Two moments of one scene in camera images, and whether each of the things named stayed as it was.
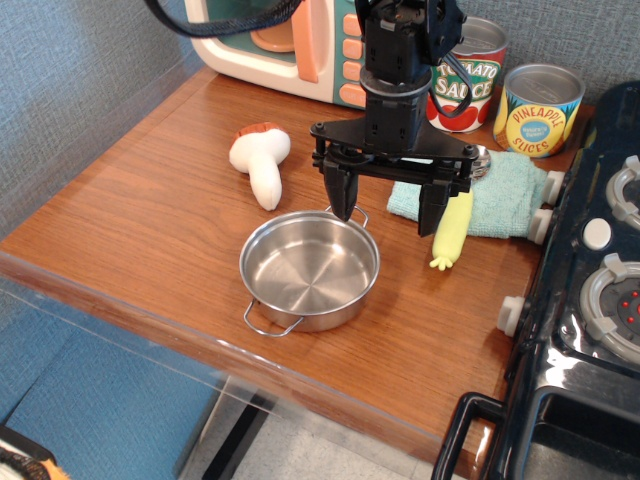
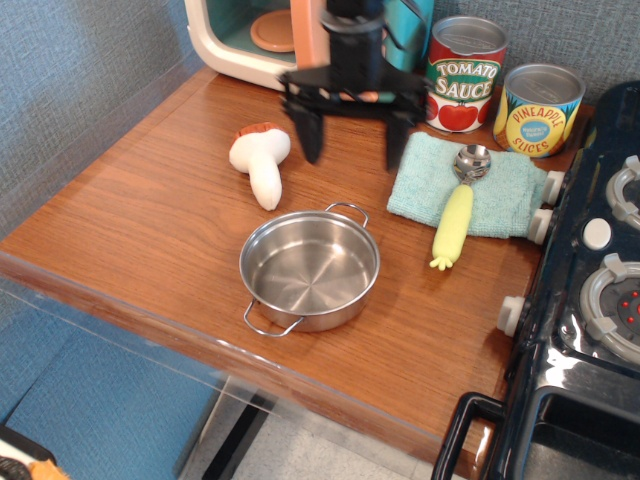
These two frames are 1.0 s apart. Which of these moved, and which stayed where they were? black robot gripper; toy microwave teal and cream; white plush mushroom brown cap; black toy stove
Moved: black robot gripper
Stayed: black toy stove; toy microwave teal and cream; white plush mushroom brown cap
